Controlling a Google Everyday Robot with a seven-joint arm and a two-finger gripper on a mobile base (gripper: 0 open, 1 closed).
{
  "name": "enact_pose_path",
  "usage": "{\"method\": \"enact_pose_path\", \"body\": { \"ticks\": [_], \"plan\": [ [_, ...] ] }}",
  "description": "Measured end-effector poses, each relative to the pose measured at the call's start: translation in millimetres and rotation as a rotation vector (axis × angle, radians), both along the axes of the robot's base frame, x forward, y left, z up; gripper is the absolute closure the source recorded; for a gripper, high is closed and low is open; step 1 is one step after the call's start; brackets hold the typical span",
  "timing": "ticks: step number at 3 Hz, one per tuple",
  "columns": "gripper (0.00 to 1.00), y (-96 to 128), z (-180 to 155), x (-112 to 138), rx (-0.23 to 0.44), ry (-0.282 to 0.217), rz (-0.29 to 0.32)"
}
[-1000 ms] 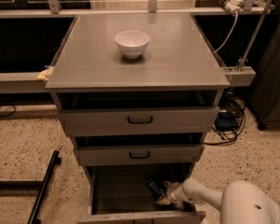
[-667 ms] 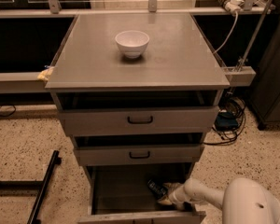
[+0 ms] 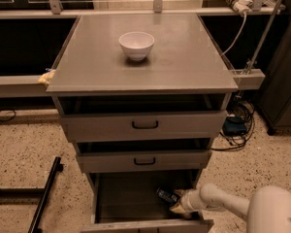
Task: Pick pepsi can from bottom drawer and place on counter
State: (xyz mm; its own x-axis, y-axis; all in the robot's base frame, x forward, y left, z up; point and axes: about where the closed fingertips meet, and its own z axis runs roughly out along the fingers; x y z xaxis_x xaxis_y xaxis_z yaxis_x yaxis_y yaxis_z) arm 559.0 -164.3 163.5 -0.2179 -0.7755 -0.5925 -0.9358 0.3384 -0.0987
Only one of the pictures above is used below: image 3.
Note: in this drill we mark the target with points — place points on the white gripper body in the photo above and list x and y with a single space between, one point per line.
191 199

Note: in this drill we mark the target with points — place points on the blue pepsi can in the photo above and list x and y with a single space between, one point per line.
168 196

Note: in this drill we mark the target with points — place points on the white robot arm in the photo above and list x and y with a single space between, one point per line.
267 211

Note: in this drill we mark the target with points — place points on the grey bottom drawer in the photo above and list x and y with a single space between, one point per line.
129 203

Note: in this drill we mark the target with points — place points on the grey drawer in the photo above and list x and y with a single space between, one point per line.
111 157
108 118
129 203

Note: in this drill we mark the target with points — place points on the grey middle drawer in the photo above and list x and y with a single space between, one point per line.
111 157

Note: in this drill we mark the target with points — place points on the grey top drawer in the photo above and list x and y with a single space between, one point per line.
108 118

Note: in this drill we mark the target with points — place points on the grey drawer cabinet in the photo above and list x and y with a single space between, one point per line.
183 61

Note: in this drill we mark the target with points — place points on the blue box on floor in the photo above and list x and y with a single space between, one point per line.
234 126

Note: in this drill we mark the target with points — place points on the dark grey side cabinet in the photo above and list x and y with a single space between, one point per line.
274 99

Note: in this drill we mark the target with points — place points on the black metal floor stand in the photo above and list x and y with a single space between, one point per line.
41 195

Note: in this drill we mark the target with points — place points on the white ceramic bowl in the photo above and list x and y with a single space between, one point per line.
136 45

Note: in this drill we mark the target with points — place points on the yellow tape scrap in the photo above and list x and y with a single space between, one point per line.
47 77

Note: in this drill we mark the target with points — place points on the white power strip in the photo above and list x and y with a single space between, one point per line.
239 6

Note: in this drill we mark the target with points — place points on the metal diagonal rod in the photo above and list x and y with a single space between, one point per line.
251 62

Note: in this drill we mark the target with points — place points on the black middle drawer handle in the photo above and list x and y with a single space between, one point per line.
144 162

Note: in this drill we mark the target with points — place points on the black drawer handle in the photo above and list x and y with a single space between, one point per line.
144 162
145 125

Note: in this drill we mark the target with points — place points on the black top drawer handle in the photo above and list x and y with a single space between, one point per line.
145 125

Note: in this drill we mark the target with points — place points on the grey horizontal rail beam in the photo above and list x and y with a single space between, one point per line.
21 86

